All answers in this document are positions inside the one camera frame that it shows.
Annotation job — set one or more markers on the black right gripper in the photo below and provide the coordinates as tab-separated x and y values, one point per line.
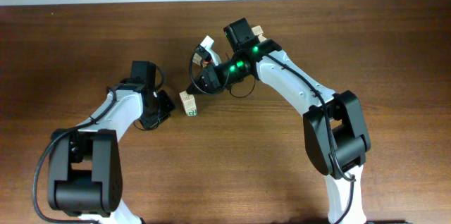
212	79

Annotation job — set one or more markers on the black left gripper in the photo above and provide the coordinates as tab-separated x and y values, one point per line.
168	106

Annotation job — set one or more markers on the wooden block green R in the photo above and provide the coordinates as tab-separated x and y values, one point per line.
188	100

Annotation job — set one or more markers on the plain wooden picture block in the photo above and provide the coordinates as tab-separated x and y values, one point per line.
191	111

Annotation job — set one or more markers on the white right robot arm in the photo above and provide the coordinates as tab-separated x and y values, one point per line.
336	138

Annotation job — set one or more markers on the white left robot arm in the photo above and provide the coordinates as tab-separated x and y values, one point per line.
85	177

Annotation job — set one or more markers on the wooden block blue side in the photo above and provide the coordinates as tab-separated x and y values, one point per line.
197	59

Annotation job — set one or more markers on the wooden block blue letter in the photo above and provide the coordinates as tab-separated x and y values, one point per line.
261	38

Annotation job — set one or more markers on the wooden block rear plain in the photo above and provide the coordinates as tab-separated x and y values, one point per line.
258	29

